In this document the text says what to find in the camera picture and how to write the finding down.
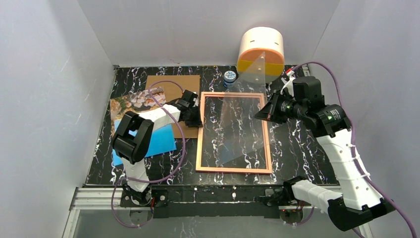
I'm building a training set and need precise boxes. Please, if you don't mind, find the brown cardboard backing board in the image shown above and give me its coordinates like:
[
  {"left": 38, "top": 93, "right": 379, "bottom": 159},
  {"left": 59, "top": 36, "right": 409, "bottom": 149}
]
[{"left": 144, "top": 74, "right": 202, "bottom": 139}]

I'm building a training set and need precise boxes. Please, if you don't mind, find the beach landscape photo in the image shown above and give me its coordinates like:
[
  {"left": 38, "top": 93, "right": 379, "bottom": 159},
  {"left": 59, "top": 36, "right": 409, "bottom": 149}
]
[{"left": 109, "top": 90, "right": 176, "bottom": 158}]

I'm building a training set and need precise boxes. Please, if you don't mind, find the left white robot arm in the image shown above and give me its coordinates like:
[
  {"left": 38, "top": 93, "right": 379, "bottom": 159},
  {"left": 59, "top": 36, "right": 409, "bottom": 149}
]
[{"left": 111, "top": 90, "right": 203, "bottom": 192}]

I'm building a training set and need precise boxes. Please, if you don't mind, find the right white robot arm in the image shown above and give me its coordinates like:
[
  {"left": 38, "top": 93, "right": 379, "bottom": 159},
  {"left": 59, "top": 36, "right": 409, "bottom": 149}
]
[{"left": 255, "top": 76, "right": 395, "bottom": 231}]

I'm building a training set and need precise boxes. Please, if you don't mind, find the small blue white jar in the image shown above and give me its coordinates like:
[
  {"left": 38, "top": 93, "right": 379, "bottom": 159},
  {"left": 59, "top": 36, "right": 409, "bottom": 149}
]
[{"left": 223, "top": 70, "right": 237, "bottom": 88}]

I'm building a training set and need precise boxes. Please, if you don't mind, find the round cream drawer cabinet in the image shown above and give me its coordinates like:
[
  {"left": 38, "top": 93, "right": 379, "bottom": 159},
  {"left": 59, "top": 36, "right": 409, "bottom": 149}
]
[{"left": 237, "top": 27, "right": 285, "bottom": 83}]

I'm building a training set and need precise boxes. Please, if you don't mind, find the aluminium right side rail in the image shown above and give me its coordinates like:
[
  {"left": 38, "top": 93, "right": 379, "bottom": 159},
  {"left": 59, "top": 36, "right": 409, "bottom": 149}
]
[{"left": 302, "top": 63, "right": 345, "bottom": 181}]

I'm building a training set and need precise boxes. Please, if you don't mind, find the aluminium rail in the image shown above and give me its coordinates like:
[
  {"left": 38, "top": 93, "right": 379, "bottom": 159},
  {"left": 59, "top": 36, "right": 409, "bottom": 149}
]
[
  {"left": 302, "top": 63, "right": 345, "bottom": 181},
  {"left": 62, "top": 186, "right": 373, "bottom": 238}
]

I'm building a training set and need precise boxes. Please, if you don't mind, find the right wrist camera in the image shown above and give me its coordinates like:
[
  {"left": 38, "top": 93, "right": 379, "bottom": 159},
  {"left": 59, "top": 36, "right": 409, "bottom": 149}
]
[{"left": 282, "top": 68, "right": 296, "bottom": 96}]

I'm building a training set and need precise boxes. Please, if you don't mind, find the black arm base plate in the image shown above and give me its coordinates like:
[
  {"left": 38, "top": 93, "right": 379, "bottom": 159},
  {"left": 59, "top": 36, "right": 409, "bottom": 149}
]
[{"left": 117, "top": 185, "right": 312, "bottom": 222}]

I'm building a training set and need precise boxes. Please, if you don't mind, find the aluminium front rail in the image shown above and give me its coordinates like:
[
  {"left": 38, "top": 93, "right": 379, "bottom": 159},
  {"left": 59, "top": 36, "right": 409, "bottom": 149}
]
[{"left": 62, "top": 186, "right": 373, "bottom": 238}]

